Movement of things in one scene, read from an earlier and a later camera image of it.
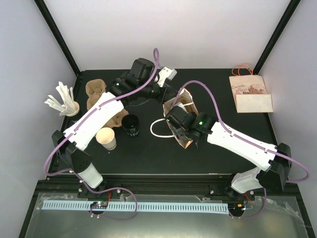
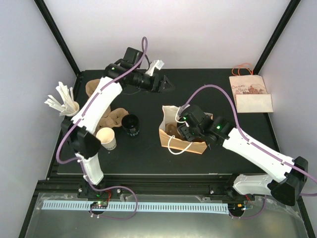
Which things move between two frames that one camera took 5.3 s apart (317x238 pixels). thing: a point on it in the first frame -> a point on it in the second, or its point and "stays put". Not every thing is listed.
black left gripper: x=168 y=89 -> x=156 y=77
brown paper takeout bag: x=184 y=99 -> x=171 y=139
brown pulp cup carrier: x=116 y=121 stays put
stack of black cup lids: x=130 y=124 stays put
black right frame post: x=286 y=18 stays put
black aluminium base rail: x=70 y=187 stays put
